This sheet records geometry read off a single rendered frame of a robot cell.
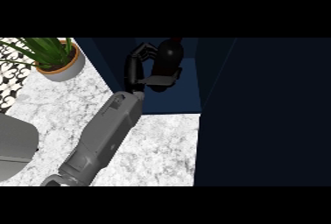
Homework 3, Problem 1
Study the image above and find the dark cabinet door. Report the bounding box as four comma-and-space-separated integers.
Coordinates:
193, 38, 331, 187

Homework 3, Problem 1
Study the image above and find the grey rounded appliance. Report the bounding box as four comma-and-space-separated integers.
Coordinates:
0, 113, 40, 184

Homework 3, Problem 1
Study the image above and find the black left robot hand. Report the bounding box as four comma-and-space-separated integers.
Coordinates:
123, 42, 184, 95

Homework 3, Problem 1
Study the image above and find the green leafy plant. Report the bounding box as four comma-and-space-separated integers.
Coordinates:
0, 38, 76, 70

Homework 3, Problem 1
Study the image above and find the dark blue cabinet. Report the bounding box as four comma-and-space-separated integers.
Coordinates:
74, 38, 238, 115

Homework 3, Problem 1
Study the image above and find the white and orange plant pot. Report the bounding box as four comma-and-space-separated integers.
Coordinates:
34, 40, 88, 83

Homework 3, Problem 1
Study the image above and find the dark wine bottle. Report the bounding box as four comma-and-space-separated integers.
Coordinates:
151, 38, 187, 93

